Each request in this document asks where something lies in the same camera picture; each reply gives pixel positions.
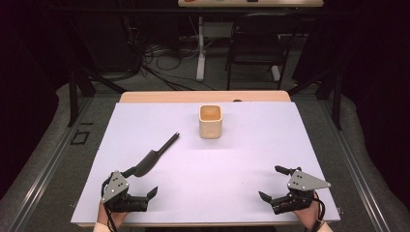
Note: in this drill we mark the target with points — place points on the black chair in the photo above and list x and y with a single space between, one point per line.
257 45

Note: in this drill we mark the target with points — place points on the person's left hand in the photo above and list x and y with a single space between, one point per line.
112 216

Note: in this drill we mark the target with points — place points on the white-legged background table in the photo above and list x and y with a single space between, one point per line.
257 4

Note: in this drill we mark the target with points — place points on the black spatula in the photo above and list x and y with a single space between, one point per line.
148 162

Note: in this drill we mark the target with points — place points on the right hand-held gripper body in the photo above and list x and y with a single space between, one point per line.
304 184

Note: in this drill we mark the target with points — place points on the black metal frame stand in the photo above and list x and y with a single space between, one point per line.
336 96
73 96

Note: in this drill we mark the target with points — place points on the person's right hand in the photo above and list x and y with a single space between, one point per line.
309 216

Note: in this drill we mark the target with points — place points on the beige square wooden cup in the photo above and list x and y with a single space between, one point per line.
210 127

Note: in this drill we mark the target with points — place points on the light wooden table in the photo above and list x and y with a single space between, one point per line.
180 96

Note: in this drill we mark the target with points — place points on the white foam mat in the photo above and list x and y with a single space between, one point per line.
209 174

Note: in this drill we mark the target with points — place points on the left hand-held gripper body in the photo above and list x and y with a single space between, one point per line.
116 188

